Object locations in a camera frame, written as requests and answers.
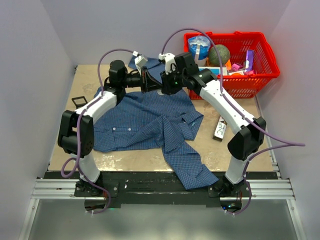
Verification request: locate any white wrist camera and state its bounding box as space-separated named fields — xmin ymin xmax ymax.
xmin=158 ymin=53 xmax=177 ymax=75
xmin=132 ymin=51 xmax=148 ymax=74

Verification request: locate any white chocolate bar box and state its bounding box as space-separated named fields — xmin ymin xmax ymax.
xmin=212 ymin=116 xmax=228 ymax=142

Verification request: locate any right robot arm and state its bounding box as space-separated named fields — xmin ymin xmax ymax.
xmin=158 ymin=52 xmax=266 ymax=197

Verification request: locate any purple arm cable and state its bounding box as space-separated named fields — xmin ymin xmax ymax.
xmin=161 ymin=27 xmax=306 ymax=216
xmin=61 ymin=48 xmax=137 ymax=215

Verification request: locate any orange package in basket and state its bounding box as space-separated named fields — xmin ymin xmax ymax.
xmin=225 ymin=60 xmax=232 ymax=71

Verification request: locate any blue white wrapped roll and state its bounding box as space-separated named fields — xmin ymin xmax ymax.
xmin=187 ymin=35 xmax=211 ymax=67

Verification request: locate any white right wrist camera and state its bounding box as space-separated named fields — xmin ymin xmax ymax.
xmin=158 ymin=53 xmax=177 ymax=75

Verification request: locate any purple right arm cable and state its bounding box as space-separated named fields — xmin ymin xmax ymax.
xmin=161 ymin=27 xmax=306 ymax=216

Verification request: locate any green round melon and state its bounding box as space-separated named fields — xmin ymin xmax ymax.
xmin=208 ymin=44 xmax=231 ymax=67

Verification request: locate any purple snack package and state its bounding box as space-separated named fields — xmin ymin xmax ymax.
xmin=244 ymin=49 xmax=256 ymax=75

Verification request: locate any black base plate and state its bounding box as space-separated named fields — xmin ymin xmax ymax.
xmin=44 ymin=170 xmax=280 ymax=210

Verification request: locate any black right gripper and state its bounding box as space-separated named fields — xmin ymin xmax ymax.
xmin=161 ymin=66 xmax=188 ymax=95

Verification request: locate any blue white razor box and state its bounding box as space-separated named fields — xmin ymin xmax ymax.
xmin=198 ymin=66 xmax=228 ymax=76

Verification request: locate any black wire frame stand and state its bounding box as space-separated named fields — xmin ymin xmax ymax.
xmin=71 ymin=96 xmax=88 ymax=109

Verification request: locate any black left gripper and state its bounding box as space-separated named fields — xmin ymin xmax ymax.
xmin=121 ymin=67 xmax=163 ymax=95

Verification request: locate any red plastic basket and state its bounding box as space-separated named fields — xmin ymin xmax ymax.
xmin=183 ymin=31 xmax=281 ymax=100

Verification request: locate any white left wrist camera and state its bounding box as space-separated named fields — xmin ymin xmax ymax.
xmin=132 ymin=51 xmax=148 ymax=74

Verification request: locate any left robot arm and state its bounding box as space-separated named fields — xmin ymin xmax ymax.
xmin=57 ymin=55 xmax=162 ymax=197

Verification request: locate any aluminium frame rail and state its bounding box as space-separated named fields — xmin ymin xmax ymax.
xmin=19 ymin=171 xmax=307 ymax=240

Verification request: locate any blue plaid shirt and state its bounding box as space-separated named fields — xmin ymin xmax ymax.
xmin=92 ymin=56 xmax=221 ymax=192

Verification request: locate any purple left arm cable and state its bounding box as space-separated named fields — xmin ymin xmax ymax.
xmin=61 ymin=48 xmax=137 ymax=215

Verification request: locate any pink small package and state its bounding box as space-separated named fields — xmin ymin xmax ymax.
xmin=231 ymin=63 xmax=243 ymax=72

